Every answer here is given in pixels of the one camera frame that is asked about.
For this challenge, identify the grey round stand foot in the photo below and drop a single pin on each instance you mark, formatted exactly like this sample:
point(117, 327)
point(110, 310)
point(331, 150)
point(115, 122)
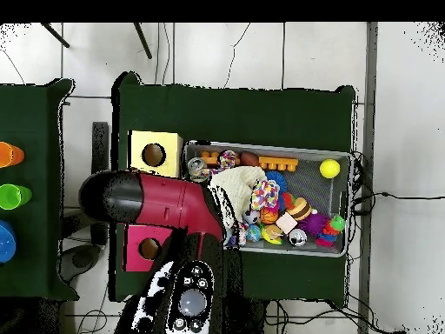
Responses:
point(81, 259)

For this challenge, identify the dark green table cloth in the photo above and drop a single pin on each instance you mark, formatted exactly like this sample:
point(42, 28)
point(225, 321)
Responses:
point(34, 243)
point(226, 114)

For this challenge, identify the cream waffle cloth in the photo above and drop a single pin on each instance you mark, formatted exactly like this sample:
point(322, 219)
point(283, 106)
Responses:
point(240, 181)

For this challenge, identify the blue plastic cup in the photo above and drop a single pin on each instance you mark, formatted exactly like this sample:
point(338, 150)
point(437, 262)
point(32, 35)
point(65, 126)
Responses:
point(6, 241)

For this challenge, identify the yellow ball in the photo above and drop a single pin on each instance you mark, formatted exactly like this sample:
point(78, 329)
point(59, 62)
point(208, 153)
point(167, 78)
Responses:
point(329, 168)

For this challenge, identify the purple spiky ball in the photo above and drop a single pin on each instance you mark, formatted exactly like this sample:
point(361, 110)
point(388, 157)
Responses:
point(313, 224)

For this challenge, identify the orange toy block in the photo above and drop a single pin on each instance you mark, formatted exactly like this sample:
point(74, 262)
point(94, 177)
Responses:
point(278, 163)

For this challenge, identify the black tripod leg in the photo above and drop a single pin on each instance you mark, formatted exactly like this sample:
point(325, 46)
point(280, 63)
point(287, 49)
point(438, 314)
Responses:
point(143, 41)
point(55, 35)

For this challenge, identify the orange toy basketball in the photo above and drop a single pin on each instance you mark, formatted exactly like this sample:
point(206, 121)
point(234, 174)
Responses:
point(268, 215)

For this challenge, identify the crushed metal can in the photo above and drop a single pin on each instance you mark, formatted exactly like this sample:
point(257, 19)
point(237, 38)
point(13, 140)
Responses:
point(197, 167)

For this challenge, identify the green plastic cup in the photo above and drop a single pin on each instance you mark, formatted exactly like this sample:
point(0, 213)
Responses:
point(14, 196)

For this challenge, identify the shallow silver mesh bin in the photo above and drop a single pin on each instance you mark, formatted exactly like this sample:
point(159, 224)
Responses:
point(313, 193)

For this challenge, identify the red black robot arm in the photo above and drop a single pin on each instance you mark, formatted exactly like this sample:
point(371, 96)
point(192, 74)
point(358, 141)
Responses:
point(167, 205)

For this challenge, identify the orange plastic cup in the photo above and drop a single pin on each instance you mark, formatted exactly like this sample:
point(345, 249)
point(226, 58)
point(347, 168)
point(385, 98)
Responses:
point(10, 154)

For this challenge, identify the tan brown toy burger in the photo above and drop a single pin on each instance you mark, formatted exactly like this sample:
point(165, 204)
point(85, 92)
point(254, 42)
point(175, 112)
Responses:
point(299, 208)

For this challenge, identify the wooden box with three holes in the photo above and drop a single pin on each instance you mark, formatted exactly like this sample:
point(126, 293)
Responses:
point(170, 153)

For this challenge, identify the plain wooden cube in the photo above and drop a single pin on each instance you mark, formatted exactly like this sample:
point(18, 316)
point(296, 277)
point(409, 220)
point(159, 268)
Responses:
point(286, 222)

